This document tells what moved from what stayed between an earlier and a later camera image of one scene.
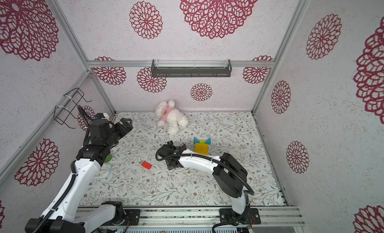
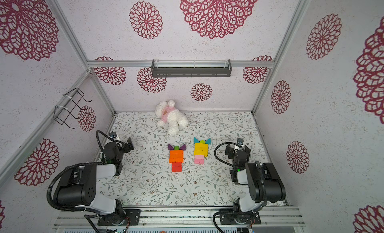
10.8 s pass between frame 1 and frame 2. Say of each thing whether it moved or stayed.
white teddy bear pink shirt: stayed
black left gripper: moved
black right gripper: moved
